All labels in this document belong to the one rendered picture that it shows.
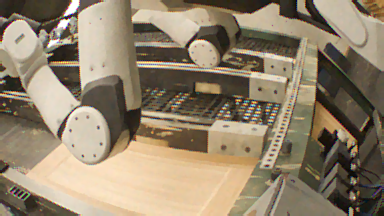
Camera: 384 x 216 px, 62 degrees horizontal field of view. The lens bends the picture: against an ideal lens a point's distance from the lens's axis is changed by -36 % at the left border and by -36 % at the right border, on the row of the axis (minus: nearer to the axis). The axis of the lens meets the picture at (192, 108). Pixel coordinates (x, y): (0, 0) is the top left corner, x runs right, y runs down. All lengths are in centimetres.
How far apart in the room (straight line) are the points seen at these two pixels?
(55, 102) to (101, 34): 13
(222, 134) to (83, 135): 51
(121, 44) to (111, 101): 8
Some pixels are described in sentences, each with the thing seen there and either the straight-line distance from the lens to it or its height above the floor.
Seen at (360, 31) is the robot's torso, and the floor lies 87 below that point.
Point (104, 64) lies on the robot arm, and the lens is 58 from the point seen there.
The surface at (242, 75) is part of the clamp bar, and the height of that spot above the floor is 105.
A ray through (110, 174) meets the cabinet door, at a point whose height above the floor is 113.
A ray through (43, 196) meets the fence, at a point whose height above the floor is 120.
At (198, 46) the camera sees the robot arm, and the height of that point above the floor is 115.
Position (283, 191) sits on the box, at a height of 92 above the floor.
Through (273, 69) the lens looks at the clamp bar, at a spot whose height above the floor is 97.
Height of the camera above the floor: 100
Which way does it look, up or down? 5 degrees up
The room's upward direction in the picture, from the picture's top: 55 degrees counter-clockwise
